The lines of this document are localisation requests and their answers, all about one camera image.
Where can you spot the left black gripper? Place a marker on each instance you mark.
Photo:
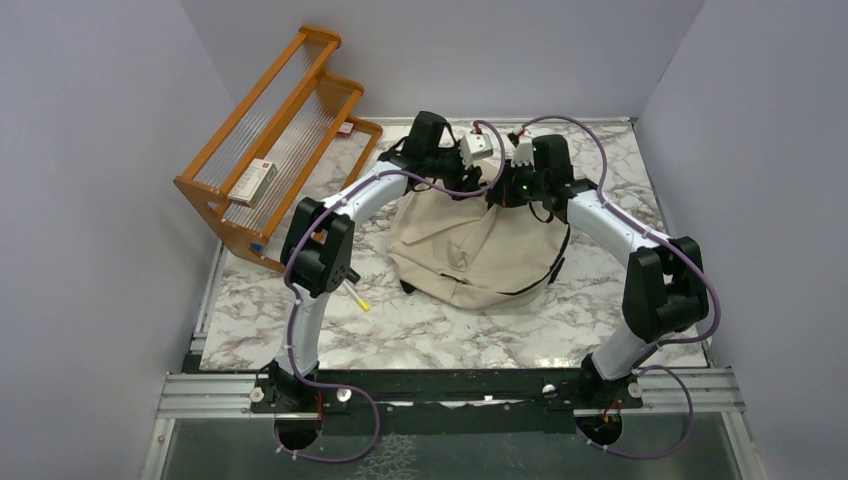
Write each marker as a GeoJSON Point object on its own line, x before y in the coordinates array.
{"type": "Point", "coordinates": [469, 181]}

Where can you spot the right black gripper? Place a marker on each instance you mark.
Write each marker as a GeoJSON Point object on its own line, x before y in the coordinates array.
{"type": "Point", "coordinates": [501, 195]}

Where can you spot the beige canvas backpack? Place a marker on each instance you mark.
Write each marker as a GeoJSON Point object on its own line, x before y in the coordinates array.
{"type": "Point", "coordinates": [472, 255]}

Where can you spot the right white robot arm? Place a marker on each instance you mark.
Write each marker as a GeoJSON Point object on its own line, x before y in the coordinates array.
{"type": "Point", "coordinates": [663, 291]}

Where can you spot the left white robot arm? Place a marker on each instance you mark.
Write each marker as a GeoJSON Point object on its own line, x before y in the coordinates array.
{"type": "Point", "coordinates": [317, 251]}

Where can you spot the small red white card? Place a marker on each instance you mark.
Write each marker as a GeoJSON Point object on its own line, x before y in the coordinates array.
{"type": "Point", "coordinates": [345, 129]}

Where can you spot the orange wooden shelf rack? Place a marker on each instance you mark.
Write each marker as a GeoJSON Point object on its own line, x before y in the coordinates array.
{"type": "Point", "coordinates": [290, 116]}

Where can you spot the green black highlighter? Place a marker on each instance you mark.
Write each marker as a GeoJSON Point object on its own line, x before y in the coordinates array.
{"type": "Point", "coordinates": [353, 276]}

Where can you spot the white yellow marker pen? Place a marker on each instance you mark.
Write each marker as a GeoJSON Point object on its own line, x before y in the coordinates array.
{"type": "Point", "coordinates": [360, 302]}

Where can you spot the white red small box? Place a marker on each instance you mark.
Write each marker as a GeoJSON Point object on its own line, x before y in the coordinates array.
{"type": "Point", "coordinates": [253, 183]}

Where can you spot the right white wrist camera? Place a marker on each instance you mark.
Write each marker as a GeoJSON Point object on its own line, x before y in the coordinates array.
{"type": "Point", "coordinates": [523, 150]}

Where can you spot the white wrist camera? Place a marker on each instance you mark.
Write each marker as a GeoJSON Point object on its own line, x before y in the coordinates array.
{"type": "Point", "coordinates": [475, 146]}
{"type": "Point", "coordinates": [523, 150]}

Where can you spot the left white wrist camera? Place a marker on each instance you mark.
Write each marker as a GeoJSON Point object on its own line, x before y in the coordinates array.
{"type": "Point", "coordinates": [475, 146]}

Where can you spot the black metal base frame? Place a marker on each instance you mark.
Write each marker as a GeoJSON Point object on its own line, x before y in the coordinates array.
{"type": "Point", "coordinates": [444, 401]}

